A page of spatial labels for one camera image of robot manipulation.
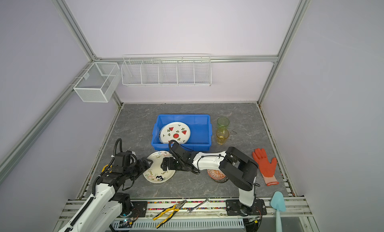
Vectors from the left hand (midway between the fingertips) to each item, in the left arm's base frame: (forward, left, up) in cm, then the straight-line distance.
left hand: (149, 166), depth 83 cm
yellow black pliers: (-21, -15, -4) cm, 26 cm away
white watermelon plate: (+24, -16, -3) cm, 29 cm away
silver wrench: (-20, -27, -5) cm, 34 cm away
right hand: (-1, -9, -2) cm, 9 cm away
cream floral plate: (-2, -3, -4) cm, 5 cm away
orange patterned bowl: (-8, -37, +2) cm, 38 cm away
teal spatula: (-21, -67, -6) cm, 71 cm away
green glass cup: (+26, -46, +2) cm, 53 cm away
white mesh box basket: (+53, +37, +18) cm, 67 cm away
